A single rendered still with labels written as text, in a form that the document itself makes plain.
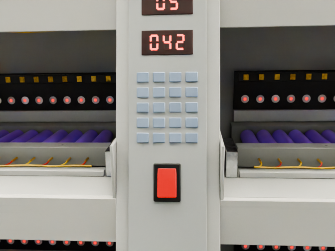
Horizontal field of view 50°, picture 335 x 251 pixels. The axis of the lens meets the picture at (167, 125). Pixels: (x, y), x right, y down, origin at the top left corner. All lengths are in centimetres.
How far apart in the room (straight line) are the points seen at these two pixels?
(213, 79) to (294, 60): 24
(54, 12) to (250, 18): 18
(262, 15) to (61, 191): 25
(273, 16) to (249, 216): 18
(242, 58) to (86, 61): 23
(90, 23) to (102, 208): 17
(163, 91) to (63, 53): 28
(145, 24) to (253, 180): 18
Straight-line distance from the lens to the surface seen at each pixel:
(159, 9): 34
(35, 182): 39
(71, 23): 37
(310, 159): 41
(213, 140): 32
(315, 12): 37
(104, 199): 34
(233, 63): 53
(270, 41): 55
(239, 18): 35
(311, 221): 35
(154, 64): 33
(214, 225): 33
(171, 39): 33
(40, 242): 56
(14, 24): 39
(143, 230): 33
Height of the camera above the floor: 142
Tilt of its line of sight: 1 degrees up
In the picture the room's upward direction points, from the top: straight up
